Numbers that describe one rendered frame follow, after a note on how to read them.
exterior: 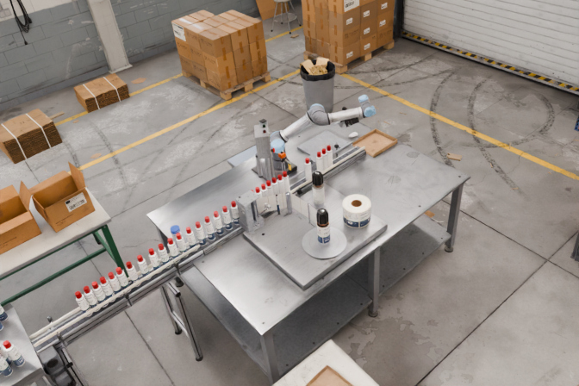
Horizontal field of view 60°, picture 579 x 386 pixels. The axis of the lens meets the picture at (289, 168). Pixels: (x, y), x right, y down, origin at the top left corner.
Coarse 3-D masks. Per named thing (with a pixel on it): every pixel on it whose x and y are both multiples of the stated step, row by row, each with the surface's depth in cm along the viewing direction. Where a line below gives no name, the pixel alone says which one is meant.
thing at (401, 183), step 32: (320, 128) 472; (352, 128) 467; (384, 160) 424; (416, 160) 420; (192, 192) 412; (224, 192) 409; (352, 192) 395; (384, 192) 391; (416, 192) 388; (448, 192) 385; (160, 224) 385; (192, 224) 382; (224, 224) 378; (224, 256) 352; (256, 256) 350; (352, 256) 342; (224, 288) 329; (256, 288) 327; (288, 288) 325; (320, 288) 323; (256, 320) 307
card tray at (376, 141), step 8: (376, 128) 456; (368, 136) 454; (376, 136) 453; (384, 136) 451; (352, 144) 444; (360, 144) 445; (368, 144) 444; (376, 144) 443; (384, 144) 442; (392, 144) 438; (368, 152) 435; (376, 152) 434
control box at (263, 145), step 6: (258, 126) 363; (258, 132) 357; (258, 138) 352; (264, 138) 352; (258, 144) 355; (264, 144) 356; (270, 144) 357; (258, 150) 358; (264, 150) 359; (270, 150) 360; (258, 156) 361; (264, 156) 362; (270, 156) 362
